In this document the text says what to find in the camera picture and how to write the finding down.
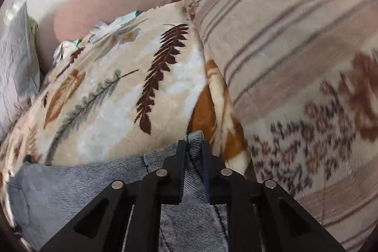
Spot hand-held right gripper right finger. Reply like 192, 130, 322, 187
201, 140, 347, 252

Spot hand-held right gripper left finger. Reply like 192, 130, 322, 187
38, 138, 189, 252

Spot grey denim pants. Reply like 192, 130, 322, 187
6, 131, 231, 252

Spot leaf print blanket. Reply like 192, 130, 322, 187
0, 1, 251, 176

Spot white crumpled cloth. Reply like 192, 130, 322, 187
52, 39, 85, 65
89, 10, 148, 43

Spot striped floral cushion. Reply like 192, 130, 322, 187
177, 0, 378, 252

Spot grey quilted pillow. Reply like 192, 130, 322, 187
0, 1, 42, 140

